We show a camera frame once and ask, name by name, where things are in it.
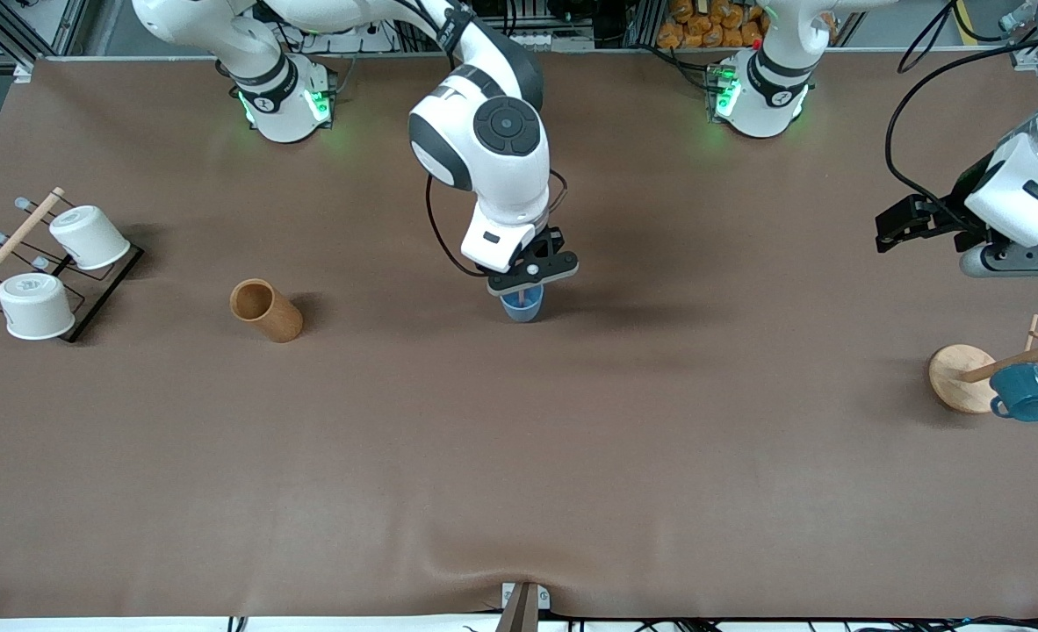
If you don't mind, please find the blue cup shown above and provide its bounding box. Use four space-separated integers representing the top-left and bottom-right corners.
499 283 545 324

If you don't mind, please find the bamboo chopstick holder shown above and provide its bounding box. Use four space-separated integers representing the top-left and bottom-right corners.
229 278 305 344

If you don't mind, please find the white cup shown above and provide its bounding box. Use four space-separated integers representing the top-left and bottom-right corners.
0 272 76 341
48 205 132 271

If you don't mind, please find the wooden mug tree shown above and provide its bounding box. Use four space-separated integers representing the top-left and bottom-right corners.
928 313 1038 415

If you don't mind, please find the table cover cloth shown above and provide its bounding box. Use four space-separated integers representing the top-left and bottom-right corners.
0 51 1038 621

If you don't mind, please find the teal mug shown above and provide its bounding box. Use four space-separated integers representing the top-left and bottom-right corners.
988 362 1038 424

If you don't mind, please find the orange bread pile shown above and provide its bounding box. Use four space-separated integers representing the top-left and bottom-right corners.
656 0 768 50

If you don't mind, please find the white power strip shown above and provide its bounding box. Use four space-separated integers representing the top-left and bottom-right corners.
308 18 399 55

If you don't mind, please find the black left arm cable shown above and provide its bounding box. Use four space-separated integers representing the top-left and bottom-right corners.
885 0 1038 212

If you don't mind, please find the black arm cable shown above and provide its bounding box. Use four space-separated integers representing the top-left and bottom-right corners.
885 0 1038 212
424 169 570 279

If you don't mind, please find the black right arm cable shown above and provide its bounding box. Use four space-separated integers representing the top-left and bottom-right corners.
424 169 570 279

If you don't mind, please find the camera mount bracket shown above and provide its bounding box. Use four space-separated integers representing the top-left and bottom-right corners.
494 580 551 632

